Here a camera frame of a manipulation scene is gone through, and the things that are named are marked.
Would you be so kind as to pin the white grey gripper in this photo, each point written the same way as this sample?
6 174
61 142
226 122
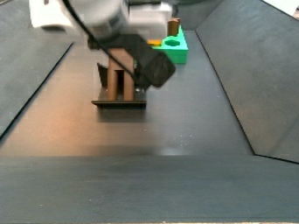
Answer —
106 17

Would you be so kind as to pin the brown square-circle two-prong block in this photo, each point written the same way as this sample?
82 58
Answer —
122 55

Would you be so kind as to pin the green shape-sorter fixture base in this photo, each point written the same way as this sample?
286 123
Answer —
175 47

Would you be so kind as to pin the dark grey curved regrasp stand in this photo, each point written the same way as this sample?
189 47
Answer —
119 103

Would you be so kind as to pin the yellow pentagon block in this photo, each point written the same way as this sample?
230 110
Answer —
154 42

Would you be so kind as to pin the brown star block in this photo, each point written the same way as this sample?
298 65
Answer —
174 24

